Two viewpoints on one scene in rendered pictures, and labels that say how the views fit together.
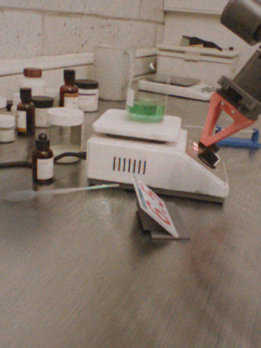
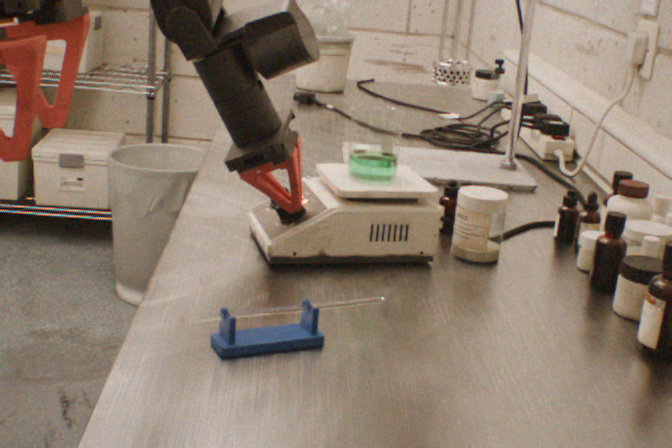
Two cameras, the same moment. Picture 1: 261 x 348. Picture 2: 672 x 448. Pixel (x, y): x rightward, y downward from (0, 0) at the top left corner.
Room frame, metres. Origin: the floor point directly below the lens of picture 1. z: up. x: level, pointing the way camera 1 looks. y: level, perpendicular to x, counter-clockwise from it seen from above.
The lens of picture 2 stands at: (1.58, -0.50, 1.12)
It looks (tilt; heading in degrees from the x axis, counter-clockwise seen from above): 17 degrees down; 155
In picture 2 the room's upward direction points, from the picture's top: 5 degrees clockwise
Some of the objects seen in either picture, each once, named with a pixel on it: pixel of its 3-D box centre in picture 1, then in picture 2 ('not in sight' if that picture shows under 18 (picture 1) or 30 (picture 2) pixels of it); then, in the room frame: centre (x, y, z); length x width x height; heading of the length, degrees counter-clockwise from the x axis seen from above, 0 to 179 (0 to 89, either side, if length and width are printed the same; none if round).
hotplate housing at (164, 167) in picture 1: (154, 154); (350, 215); (0.57, -0.03, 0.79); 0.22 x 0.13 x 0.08; 83
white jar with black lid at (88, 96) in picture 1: (85, 95); not in sight; (1.01, 0.13, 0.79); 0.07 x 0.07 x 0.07
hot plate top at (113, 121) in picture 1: (139, 123); (374, 180); (0.58, -0.01, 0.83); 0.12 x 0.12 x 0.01; 83
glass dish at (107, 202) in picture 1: (104, 200); not in sight; (0.45, 0.03, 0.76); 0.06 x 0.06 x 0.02
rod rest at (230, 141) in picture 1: (236, 136); (268, 326); (0.82, -0.22, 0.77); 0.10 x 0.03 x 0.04; 93
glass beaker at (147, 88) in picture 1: (147, 94); (375, 146); (0.58, -0.02, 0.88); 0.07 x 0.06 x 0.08; 166
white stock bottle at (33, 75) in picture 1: (33, 93); not in sight; (0.88, 0.23, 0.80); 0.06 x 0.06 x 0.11
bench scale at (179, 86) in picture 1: (180, 86); not in sight; (1.42, -0.15, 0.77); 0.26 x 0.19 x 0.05; 65
